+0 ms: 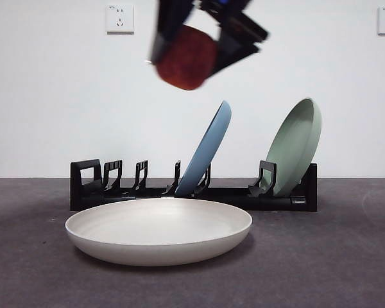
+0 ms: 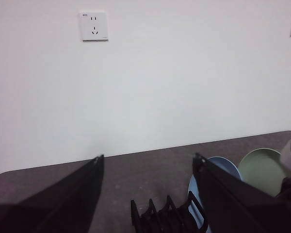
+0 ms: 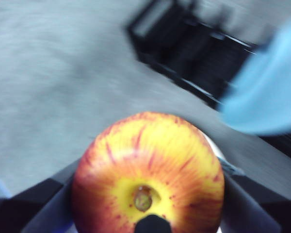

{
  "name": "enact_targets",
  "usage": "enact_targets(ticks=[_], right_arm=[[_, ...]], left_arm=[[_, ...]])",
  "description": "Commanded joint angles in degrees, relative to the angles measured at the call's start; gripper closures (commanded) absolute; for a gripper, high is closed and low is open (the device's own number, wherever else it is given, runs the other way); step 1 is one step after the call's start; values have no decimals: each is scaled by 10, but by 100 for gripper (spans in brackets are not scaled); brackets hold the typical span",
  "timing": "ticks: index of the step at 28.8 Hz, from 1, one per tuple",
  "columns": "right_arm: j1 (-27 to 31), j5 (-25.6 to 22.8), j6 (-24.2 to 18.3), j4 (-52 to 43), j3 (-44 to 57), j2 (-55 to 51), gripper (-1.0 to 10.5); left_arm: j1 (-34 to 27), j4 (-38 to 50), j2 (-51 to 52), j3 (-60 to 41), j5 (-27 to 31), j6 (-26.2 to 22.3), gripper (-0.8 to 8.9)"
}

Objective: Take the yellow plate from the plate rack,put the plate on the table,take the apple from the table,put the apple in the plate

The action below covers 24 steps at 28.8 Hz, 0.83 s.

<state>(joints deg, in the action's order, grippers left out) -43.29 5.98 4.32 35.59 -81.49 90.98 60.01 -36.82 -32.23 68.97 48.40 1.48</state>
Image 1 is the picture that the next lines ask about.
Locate red apple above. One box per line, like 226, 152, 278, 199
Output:
154, 24, 219, 91

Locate cream pale yellow plate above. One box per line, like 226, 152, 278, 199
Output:
64, 198, 253, 267

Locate blue plate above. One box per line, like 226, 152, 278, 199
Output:
174, 100, 232, 197

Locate green plate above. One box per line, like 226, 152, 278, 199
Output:
263, 98, 323, 197

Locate black plate rack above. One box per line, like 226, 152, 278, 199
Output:
69, 158, 318, 212

